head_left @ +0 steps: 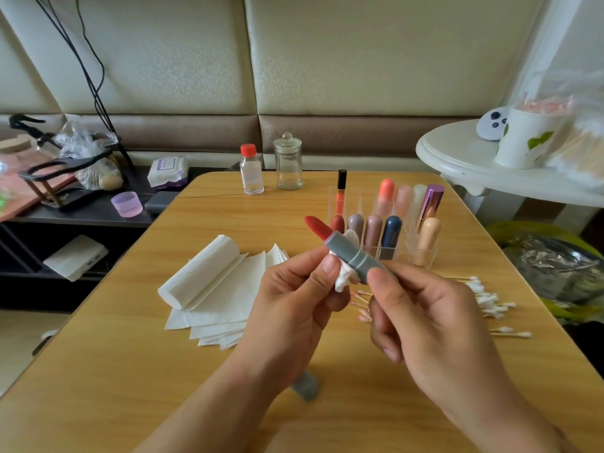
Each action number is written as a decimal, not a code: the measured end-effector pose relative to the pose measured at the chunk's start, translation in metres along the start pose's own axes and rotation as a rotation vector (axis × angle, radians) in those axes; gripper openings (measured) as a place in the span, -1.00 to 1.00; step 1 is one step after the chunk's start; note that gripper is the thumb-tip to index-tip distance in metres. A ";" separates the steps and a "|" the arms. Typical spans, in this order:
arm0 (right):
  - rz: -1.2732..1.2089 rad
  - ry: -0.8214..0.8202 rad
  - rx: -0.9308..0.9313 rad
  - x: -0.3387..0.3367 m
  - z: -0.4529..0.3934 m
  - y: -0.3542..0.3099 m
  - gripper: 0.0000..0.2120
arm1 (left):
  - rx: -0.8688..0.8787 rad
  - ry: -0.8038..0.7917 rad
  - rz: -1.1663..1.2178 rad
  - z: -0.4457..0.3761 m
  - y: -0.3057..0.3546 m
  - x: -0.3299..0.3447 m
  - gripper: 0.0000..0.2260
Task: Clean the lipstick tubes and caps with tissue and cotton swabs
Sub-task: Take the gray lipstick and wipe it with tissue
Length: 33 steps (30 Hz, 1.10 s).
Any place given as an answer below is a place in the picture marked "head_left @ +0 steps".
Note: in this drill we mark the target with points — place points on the yellow-green bin with bag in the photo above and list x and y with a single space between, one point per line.
557 269

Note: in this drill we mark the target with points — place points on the black clip tool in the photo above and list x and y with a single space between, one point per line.
26 123

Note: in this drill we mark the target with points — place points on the white power bank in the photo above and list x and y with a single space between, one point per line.
75 257

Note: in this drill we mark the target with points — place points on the white mug green leaf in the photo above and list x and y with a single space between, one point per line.
524 141

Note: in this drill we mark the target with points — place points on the white round side table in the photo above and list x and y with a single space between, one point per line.
458 155

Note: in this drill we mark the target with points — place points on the white tissue sheet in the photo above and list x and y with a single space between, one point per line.
347 273

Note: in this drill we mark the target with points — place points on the clear acrylic lipstick organizer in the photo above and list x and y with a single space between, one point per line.
415 217

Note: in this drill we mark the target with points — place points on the pile of cotton swabs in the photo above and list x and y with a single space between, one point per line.
495 306

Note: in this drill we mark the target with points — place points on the red lipstick navy tube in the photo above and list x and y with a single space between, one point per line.
391 238

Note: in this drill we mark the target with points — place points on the red lipstick grey-blue tube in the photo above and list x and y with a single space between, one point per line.
354 255

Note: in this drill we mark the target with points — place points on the beige padded backrest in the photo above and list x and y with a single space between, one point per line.
387 52

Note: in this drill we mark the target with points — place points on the person's left hand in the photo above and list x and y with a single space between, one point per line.
288 321

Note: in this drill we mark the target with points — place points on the grey-blue lipstick cap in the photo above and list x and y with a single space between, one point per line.
305 385

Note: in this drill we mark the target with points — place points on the person's left forearm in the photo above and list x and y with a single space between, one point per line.
203 420

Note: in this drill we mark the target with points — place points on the jar with wooden lid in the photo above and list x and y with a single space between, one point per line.
17 146

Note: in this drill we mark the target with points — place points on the white panda figure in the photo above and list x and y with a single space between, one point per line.
492 124

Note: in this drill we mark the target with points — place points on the crumpled clear plastic bag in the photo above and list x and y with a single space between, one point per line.
83 138

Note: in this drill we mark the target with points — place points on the person's right hand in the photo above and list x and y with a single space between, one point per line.
444 354

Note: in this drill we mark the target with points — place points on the small purple plastic cup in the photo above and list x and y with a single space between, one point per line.
126 204

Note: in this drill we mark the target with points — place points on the red lipstick mauve tube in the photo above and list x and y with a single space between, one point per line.
356 223

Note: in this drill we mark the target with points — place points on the red lipstick dusty pink tube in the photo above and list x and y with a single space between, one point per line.
374 236

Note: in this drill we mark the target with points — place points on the pink tray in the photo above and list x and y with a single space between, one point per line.
28 193

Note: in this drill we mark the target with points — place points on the glass jar with lid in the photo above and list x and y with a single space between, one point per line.
288 167

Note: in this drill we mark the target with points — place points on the stack of white tissues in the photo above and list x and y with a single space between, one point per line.
217 297

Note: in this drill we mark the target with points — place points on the clear bottle red cap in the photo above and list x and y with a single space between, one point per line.
252 174

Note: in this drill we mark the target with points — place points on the black low shelf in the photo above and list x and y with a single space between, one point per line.
85 221

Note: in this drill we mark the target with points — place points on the wet wipes pack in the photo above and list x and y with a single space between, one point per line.
168 172

